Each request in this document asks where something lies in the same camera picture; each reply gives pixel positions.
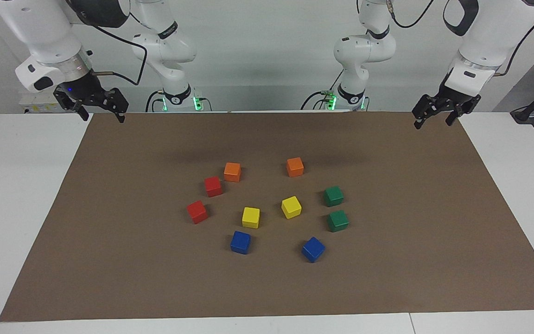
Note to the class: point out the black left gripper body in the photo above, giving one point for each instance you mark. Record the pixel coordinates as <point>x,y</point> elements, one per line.
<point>457,102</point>

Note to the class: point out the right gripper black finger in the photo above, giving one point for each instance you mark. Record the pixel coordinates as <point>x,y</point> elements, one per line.
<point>118,102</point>
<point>70,103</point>

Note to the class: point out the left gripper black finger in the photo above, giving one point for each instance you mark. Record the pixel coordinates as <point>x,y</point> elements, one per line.
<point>455,116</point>
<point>422,110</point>

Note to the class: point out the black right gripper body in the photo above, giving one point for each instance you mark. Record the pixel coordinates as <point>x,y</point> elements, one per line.
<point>84,88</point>

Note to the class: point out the green wooden cube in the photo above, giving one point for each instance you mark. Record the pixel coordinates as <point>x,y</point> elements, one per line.
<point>338,221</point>
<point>333,196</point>

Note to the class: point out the red wooden cube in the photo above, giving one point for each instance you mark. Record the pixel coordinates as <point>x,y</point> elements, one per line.
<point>213,186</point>
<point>197,211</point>

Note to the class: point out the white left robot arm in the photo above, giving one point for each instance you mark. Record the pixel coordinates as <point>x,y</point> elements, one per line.
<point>364,51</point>

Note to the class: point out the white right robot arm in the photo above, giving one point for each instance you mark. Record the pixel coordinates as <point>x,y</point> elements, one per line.
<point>40,32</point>

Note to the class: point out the white box yellow label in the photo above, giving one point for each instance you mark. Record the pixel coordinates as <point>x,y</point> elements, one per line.
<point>40,104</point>

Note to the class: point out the orange wooden cube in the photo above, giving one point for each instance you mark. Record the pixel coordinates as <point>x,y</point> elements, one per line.
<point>295,167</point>
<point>232,171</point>

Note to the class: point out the yellow wooden cube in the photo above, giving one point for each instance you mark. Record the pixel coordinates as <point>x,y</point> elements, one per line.
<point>251,217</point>
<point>291,207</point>

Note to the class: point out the blue wooden cube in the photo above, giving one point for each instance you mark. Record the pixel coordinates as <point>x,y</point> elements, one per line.
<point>313,249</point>
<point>240,242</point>

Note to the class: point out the brown paper table mat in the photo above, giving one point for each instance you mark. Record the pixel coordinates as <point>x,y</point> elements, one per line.
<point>267,287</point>

